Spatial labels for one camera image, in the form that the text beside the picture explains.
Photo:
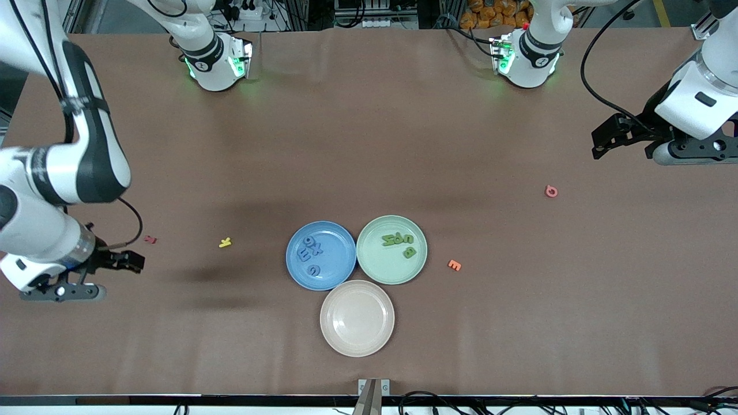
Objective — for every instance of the white long power strip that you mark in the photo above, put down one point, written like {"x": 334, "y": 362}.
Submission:
{"x": 380, "y": 23}

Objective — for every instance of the white square power strip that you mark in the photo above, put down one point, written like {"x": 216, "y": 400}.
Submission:
{"x": 245, "y": 11}

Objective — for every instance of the aluminium frame corner post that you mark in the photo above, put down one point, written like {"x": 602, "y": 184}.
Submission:
{"x": 700, "y": 30}

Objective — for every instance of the green foam letter B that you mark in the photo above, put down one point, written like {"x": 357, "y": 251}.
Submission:
{"x": 409, "y": 252}

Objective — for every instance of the yellow foam letter K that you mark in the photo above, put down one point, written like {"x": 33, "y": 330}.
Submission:
{"x": 225, "y": 242}

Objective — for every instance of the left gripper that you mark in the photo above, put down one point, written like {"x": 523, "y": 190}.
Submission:
{"x": 652, "y": 120}

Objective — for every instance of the pink foam letter Q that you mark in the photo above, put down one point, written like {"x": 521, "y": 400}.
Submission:
{"x": 547, "y": 192}

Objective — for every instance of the green plate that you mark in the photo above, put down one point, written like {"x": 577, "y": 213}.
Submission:
{"x": 383, "y": 265}

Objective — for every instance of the blue foam letter G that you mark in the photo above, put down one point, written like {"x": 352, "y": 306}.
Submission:
{"x": 311, "y": 270}

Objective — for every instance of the beige plate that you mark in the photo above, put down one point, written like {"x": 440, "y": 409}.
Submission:
{"x": 357, "y": 319}

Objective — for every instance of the orange objects pile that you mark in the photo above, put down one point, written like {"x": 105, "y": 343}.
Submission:
{"x": 490, "y": 14}

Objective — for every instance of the blue plate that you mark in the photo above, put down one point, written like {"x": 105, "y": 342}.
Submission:
{"x": 337, "y": 253}

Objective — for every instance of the brown table cover sheet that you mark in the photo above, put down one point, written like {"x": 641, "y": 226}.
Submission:
{"x": 369, "y": 144}

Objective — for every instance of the blue foam digit six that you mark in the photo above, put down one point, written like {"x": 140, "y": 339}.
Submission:
{"x": 308, "y": 240}

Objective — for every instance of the blue foam letter E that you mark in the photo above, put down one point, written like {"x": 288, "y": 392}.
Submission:
{"x": 303, "y": 253}

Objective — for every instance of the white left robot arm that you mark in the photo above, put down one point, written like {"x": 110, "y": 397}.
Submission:
{"x": 720, "y": 52}

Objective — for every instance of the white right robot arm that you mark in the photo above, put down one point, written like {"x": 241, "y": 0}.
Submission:
{"x": 57, "y": 167}

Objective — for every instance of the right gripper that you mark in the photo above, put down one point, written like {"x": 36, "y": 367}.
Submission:
{"x": 102, "y": 256}

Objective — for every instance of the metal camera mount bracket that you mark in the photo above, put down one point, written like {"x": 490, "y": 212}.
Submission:
{"x": 375, "y": 397}

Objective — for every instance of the green foam letter N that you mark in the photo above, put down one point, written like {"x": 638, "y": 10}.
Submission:
{"x": 388, "y": 240}

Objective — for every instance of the orange foam letter E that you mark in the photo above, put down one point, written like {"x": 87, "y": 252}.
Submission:
{"x": 454, "y": 265}

